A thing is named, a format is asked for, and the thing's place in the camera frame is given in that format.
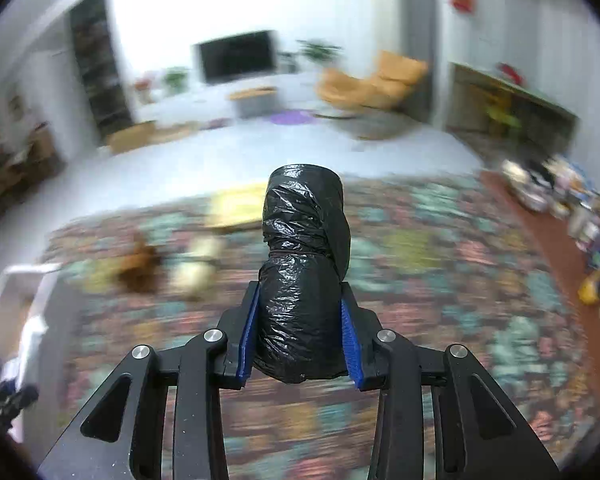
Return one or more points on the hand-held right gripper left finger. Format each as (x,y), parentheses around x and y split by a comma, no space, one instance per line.
(247,335)

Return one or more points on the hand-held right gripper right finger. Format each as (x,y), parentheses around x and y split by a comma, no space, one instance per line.
(352,350)

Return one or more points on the black plastic bag roll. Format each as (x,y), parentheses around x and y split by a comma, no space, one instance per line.
(300,270)

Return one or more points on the cream rolled cloth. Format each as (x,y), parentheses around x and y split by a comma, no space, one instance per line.
(195,270)

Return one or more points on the brown knitted hat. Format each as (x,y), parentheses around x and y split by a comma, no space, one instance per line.
(139,267)

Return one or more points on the yellow flat box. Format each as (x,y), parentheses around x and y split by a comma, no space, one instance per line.
(237,207)

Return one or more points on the colourful woven printed blanket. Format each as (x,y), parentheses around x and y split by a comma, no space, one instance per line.
(455,270)

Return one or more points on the purple floor mat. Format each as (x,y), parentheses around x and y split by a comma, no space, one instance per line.
(290,118)

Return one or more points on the wooden coffee table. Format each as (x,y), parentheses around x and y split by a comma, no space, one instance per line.
(254,97)

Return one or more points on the white television cabinet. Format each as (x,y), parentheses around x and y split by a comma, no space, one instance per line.
(205,97)

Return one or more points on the pile of toys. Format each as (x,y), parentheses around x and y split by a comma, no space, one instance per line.
(570,205)

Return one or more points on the bushy green potted plant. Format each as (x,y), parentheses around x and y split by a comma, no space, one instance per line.
(176,80)

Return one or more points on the white vase with red flowers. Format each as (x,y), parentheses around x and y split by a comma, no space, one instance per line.
(145,87)

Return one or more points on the orange lounge chair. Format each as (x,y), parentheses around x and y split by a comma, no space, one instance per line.
(375,82)

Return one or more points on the small green potted plant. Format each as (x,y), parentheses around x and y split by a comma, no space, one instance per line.
(287,62)

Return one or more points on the black television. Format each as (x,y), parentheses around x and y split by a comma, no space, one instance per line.
(235,57)

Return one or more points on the wooden sideboard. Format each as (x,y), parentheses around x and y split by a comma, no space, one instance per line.
(510,110)

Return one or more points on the large green potted plant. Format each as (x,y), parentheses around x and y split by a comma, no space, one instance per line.
(320,52)

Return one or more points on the dark glass display cabinet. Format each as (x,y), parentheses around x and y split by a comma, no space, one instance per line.
(100,60)

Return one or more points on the red cloth item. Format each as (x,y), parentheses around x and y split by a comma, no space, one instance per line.
(510,72)

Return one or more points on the white standing air conditioner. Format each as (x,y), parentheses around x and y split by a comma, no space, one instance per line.
(382,5)

